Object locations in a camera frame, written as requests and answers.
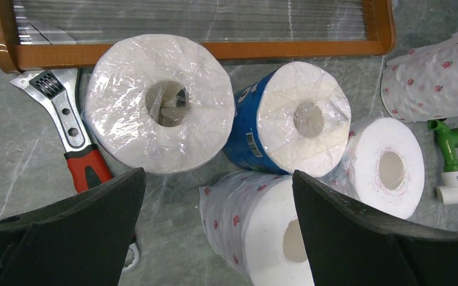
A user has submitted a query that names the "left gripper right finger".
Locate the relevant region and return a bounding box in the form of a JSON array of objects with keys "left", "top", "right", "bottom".
[{"left": 293, "top": 170, "right": 458, "bottom": 285}]

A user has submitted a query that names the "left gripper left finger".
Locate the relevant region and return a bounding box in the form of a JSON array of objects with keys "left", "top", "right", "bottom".
[{"left": 0, "top": 168, "right": 146, "bottom": 285}]

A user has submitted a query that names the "white roll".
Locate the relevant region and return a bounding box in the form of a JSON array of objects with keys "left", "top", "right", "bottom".
[
  {"left": 199, "top": 170, "right": 314, "bottom": 285},
  {"left": 320, "top": 117, "right": 425, "bottom": 219},
  {"left": 381, "top": 33, "right": 458, "bottom": 122}
]

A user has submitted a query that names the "orange wooden two-tier shelf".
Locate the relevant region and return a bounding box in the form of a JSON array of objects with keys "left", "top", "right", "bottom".
[{"left": 0, "top": 0, "right": 397, "bottom": 74}]

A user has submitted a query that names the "green and white pipe fitting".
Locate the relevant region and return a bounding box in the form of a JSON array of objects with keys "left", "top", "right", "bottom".
[{"left": 428, "top": 120, "right": 458, "bottom": 205}]

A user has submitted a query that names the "blue wrapped roll middle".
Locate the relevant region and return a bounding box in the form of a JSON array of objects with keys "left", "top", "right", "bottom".
[{"left": 223, "top": 61, "right": 351, "bottom": 178}]

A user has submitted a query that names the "blue wrapped roll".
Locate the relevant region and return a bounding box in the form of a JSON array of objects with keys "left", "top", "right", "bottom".
[
  {"left": 83, "top": 34, "right": 235, "bottom": 175},
  {"left": 223, "top": 61, "right": 351, "bottom": 178}
]

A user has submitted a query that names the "blue wrapped roll left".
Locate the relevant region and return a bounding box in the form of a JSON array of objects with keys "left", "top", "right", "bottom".
[{"left": 83, "top": 34, "right": 235, "bottom": 175}]

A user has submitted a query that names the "red handled tool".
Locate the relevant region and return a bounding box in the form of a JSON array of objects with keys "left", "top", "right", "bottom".
[{"left": 10, "top": 67, "right": 141, "bottom": 274}]

